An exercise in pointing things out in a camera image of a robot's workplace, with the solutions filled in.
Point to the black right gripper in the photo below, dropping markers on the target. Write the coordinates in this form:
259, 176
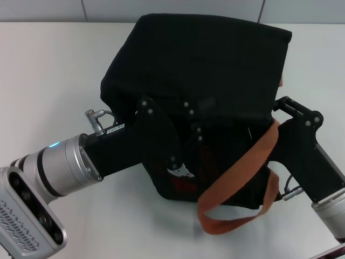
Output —
302, 151

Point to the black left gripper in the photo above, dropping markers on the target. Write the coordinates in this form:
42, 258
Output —
134, 145

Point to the black fabric food bag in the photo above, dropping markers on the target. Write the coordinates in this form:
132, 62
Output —
202, 59

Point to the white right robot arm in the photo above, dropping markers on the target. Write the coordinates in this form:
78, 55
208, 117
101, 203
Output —
331, 213

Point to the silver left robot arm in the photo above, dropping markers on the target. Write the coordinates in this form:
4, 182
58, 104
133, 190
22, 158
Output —
62, 164

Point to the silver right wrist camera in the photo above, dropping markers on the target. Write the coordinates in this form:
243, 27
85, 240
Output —
337, 252

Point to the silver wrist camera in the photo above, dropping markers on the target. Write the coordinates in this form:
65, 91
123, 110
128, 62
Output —
24, 215
337, 252

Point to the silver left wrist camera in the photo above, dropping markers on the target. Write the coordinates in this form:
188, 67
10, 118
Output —
24, 215

